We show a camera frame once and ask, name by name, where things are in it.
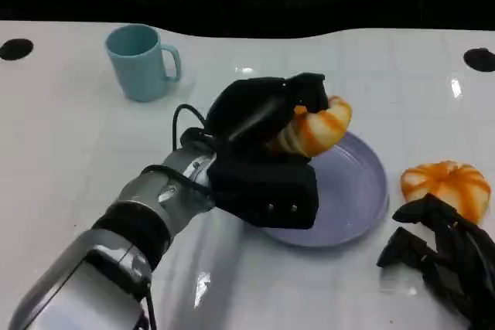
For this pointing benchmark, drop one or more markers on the lilac plate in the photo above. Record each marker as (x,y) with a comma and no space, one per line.
(348,191)

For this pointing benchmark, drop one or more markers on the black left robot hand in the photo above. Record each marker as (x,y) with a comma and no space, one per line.
(251,109)

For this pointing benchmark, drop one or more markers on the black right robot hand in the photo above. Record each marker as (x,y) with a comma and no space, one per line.
(452,252)

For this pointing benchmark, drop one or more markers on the orange white toy bread roll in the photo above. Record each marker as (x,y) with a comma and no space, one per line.
(448,185)
(323,129)

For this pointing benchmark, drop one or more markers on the pale green mug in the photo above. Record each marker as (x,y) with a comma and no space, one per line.
(135,63)

